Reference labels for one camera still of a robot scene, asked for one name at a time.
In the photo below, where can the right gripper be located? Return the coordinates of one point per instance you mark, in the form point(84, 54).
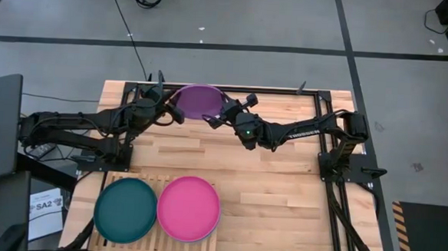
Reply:
point(254, 136)

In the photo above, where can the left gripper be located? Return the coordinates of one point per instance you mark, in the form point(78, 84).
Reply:
point(144, 111)

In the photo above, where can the purple plate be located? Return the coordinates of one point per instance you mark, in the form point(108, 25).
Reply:
point(198, 101)

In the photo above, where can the magenta plate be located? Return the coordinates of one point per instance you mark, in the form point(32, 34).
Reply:
point(189, 208)

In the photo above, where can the dark teal plate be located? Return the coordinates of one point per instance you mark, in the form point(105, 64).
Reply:
point(125, 210)

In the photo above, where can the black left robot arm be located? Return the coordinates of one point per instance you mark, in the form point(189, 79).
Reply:
point(74, 119)

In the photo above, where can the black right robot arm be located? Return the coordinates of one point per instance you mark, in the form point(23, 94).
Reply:
point(356, 126)

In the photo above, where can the black power brick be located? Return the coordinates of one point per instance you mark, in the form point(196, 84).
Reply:
point(44, 151)

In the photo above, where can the white printed paper sheet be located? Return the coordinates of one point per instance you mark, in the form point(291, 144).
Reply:
point(46, 224)

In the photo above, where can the black chair part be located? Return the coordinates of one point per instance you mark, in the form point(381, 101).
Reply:
point(10, 239)

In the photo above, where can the black yellow-striped mat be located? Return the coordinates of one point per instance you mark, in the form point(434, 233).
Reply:
point(429, 232)

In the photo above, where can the black frame clamp lever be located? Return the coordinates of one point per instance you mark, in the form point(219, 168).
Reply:
point(301, 87)
point(160, 78)

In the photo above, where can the black metal table frame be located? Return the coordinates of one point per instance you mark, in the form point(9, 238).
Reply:
point(279, 92)

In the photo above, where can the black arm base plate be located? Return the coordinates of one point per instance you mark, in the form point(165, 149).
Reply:
point(91, 165)
point(353, 178)

